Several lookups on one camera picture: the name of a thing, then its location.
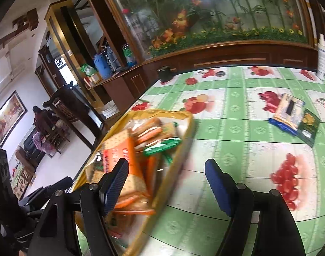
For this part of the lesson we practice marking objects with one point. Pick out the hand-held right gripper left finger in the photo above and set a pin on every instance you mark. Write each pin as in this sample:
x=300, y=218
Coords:
x=115, y=184

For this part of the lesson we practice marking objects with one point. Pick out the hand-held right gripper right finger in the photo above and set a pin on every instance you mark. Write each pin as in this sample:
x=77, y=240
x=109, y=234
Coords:
x=218, y=186

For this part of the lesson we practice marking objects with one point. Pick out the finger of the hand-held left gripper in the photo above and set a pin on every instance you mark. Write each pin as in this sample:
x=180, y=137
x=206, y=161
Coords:
x=45, y=192

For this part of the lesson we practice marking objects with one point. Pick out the large orange cracker packet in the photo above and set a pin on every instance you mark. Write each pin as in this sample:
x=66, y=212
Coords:
x=117, y=149

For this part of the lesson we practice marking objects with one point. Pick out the orange and green cracker packet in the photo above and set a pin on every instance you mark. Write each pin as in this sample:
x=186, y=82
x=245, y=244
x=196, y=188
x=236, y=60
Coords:
x=125, y=218

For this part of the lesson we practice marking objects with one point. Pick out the small orange snack packet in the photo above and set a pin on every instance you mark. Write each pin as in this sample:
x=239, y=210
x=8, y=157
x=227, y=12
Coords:
x=151, y=170

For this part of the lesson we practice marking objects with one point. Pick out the green-ended cracker packet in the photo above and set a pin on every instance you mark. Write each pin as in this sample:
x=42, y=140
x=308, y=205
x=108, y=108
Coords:
x=162, y=144

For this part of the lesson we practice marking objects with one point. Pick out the orange-label cracker packet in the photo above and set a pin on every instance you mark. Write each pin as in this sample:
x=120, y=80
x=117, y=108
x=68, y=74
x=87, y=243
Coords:
x=149, y=129

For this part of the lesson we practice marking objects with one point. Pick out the yellow-rimmed white tray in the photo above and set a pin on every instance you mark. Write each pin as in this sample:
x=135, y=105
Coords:
x=182, y=117

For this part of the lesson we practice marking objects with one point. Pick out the blue and white snack packet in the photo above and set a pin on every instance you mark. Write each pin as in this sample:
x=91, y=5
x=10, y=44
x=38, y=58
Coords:
x=282, y=109

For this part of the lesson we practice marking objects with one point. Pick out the dark green snack packet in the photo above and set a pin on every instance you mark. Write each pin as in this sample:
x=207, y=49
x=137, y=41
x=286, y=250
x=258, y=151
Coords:
x=309, y=126

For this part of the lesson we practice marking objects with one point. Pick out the low table with printed cloth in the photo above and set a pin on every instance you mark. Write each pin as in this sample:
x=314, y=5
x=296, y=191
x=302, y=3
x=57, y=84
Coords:
x=21, y=181

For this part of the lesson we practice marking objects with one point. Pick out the brown armchair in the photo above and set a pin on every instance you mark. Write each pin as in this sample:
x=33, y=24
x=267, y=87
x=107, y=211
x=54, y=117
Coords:
x=24, y=160

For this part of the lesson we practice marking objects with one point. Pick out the fruit-print green tablecloth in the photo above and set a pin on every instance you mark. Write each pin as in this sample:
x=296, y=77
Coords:
x=231, y=138

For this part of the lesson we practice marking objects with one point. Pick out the white bucket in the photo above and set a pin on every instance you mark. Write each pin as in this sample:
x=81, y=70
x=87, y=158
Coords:
x=109, y=109

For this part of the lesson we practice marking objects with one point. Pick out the dark wooden chair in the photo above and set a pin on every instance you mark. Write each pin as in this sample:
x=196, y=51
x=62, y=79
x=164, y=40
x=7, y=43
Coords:
x=69, y=106

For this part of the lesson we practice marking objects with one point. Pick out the wooden sideboard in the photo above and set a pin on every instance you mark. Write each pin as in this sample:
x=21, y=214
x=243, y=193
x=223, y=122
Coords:
x=125, y=85

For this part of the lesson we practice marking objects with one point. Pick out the small cardboard box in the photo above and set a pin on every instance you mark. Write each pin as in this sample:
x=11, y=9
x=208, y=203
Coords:
x=94, y=78

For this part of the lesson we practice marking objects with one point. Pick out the green snack bag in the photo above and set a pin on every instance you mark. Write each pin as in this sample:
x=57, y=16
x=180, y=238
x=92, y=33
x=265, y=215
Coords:
x=87, y=69

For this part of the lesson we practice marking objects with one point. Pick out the blue jug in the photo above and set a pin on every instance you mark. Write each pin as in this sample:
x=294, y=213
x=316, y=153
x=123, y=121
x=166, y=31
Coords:
x=102, y=66

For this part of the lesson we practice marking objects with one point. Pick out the black round container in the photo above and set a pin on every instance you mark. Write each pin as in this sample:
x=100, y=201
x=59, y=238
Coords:
x=165, y=74

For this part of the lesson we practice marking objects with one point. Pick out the clear bottle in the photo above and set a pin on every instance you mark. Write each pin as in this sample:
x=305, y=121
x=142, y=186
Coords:
x=113, y=58

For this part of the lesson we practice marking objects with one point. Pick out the green bottle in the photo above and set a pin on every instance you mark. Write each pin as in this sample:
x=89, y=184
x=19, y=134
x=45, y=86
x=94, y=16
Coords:
x=129, y=56

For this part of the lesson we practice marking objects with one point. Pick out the white bottle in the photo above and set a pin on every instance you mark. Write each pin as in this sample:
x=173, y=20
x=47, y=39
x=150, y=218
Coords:
x=322, y=58

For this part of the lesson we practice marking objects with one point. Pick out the yellow-framed glass cabinet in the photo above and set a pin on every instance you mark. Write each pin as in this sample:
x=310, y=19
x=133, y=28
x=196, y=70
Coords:
x=54, y=18

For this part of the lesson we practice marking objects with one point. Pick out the flower display glass cabinet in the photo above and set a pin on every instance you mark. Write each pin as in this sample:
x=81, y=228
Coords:
x=218, y=5

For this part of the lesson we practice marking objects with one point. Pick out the framed wall picture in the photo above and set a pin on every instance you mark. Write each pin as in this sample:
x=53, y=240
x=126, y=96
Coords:
x=8, y=117

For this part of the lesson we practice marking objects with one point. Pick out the brown wall shelf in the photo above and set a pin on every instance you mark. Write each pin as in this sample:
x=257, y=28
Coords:
x=26, y=22

